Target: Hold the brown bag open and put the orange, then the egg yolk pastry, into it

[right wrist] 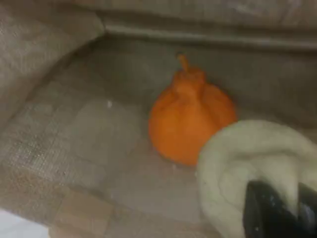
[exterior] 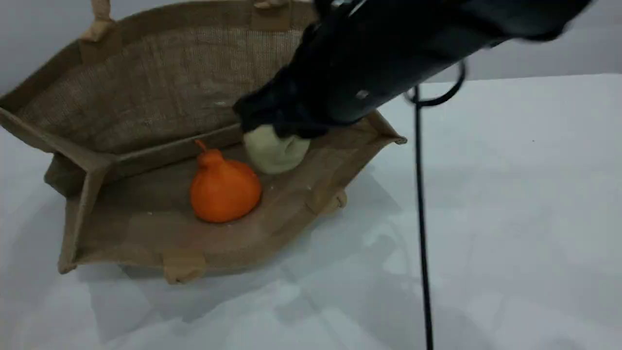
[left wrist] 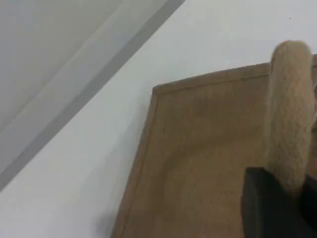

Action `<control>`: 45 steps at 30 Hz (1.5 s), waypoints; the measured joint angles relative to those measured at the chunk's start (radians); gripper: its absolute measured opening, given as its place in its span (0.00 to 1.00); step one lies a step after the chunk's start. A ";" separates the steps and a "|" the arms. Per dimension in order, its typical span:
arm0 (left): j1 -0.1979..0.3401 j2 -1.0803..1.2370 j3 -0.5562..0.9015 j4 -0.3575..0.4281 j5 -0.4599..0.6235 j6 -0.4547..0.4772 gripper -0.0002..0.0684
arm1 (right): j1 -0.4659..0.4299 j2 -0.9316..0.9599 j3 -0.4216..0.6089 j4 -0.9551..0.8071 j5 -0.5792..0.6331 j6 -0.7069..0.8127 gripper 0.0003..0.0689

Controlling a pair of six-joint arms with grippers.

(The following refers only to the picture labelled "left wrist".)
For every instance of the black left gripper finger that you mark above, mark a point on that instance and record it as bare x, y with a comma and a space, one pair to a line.
310, 203
267, 213

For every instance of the brown burlap tote bag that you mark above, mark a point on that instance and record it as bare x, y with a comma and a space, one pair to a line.
198, 148

